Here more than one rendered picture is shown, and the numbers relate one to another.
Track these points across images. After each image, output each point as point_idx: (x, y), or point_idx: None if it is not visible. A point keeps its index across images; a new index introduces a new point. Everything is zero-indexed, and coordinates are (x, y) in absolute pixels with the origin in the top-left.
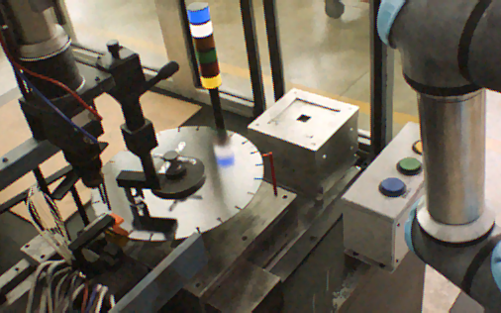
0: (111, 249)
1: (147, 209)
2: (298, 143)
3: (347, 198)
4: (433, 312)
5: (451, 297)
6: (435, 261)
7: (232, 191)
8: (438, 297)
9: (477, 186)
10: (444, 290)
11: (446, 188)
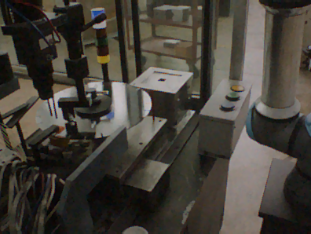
0: (55, 151)
1: (78, 123)
2: (162, 90)
3: (203, 114)
4: (225, 208)
5: (232, 199)
6: (268, 137)
7: (133, 110)
8: (225, 199)
9: (296, 80)
10: (228, 195)
11: (281, 81)
